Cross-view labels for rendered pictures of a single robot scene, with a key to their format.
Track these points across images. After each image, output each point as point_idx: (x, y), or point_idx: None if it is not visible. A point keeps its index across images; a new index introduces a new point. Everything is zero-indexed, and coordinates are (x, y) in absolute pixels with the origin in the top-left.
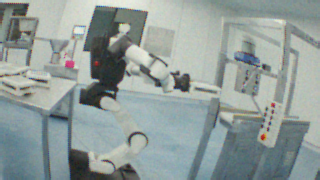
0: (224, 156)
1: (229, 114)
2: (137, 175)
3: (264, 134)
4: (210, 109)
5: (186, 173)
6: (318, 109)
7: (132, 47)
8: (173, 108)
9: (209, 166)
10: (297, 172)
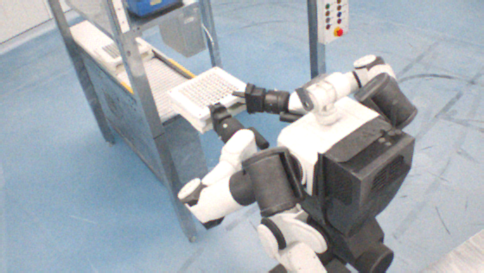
0: (186, 150)
1: (167, 102)
2: (270, 272)
3: (335, 29)
4: (159, 128)
5: (118, 265)
6: None
7: (393, 76)
8: None
9: (60, 243)
10: (79, 100)
